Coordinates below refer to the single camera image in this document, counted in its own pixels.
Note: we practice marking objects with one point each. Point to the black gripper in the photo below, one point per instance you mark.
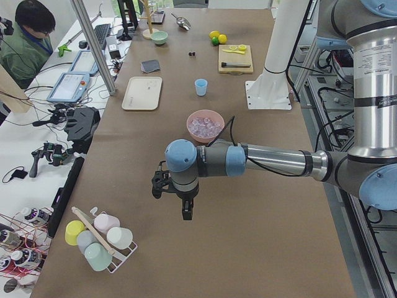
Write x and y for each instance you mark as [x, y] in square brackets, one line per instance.
[186, 198]

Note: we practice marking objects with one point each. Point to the clear ice cubes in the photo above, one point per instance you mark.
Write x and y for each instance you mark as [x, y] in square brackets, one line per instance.
[204, 127]

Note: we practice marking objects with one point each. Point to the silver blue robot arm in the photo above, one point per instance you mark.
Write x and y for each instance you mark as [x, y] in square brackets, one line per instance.
[367, 170]

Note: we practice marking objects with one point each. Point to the white cup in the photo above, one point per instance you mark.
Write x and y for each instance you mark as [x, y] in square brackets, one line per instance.
[120, 237]

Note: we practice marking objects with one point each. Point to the pink cup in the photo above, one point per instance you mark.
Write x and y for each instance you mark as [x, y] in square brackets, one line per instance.
[104, 222]

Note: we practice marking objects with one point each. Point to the mint green cup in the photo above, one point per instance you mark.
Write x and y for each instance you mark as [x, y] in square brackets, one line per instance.
[97, 256]

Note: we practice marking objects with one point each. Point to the grey cup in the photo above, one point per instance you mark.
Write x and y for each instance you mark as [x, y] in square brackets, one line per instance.
[84, 239]

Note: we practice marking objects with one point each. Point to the yellow cup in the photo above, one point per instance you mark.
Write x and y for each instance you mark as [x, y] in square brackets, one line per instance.
[73, 229]

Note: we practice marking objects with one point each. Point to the light blue cup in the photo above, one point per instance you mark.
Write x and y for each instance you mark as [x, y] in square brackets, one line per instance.
[201, 86]

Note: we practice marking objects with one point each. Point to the metal ice scoop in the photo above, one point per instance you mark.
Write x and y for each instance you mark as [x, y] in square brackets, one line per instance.
[182, 22]

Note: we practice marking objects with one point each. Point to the pink bowl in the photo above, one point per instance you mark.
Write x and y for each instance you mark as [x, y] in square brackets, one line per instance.
[216, 117]

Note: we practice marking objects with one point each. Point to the cream rabbit tray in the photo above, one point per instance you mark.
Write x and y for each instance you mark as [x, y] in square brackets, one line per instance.
[142, 93]

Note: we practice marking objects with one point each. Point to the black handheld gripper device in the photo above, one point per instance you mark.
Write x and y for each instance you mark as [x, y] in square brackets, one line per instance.
[54, 154]

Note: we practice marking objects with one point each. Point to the grey folded cloth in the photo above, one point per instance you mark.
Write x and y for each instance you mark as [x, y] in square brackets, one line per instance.
[150, 66]

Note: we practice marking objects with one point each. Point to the wooden cutting board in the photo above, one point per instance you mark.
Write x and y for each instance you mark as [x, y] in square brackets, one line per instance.
[234, 58]

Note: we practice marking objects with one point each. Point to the yellow plastic knife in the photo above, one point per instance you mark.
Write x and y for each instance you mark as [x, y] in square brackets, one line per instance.
[234, 51]

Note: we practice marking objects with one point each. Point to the teach pendant tablet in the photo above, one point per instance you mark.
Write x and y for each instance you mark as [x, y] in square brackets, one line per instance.
[69, 88]
[84, 62]

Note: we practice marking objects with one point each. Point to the green lime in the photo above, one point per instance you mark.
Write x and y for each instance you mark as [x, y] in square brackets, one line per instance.
[215, 41]

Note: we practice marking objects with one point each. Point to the lemon half slice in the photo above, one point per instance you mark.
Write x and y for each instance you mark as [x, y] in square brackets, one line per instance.
[242, 48]

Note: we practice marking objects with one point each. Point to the green bowl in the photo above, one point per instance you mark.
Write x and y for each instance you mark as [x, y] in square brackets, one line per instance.
[159, 37]

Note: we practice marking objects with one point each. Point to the wooden mug tree stand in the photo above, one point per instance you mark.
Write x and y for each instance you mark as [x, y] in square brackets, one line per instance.
[147, 34]

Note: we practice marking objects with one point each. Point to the black keyboard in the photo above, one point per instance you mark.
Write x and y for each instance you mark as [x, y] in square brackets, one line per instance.
[102, 31]

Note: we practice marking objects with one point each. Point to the person in green jacket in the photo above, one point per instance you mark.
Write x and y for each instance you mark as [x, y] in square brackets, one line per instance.
[24, 53]

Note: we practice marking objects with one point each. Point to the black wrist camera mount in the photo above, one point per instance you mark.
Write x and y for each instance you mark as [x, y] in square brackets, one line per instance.
[161, 181]

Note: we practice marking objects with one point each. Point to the white wire cup rack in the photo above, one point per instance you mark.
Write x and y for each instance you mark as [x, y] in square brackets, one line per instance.
[119, 257]

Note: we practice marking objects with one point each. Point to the aluminium frame post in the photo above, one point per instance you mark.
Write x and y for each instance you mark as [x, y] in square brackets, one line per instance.
[85, 23]

